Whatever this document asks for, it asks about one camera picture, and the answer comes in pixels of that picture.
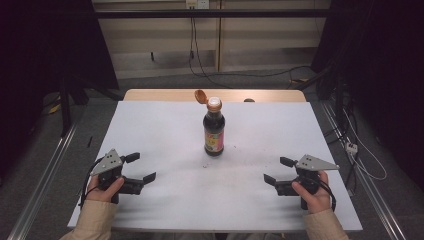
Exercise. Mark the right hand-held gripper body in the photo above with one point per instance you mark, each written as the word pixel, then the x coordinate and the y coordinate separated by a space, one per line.
pixel 315 163

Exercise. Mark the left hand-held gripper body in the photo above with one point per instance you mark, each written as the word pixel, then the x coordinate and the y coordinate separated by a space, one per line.
pixel 107 163

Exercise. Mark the person's left hand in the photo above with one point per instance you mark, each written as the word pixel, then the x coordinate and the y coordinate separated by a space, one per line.
pixel 100 193

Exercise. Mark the person's right hand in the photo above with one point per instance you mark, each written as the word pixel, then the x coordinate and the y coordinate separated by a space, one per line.
pixel 316 200

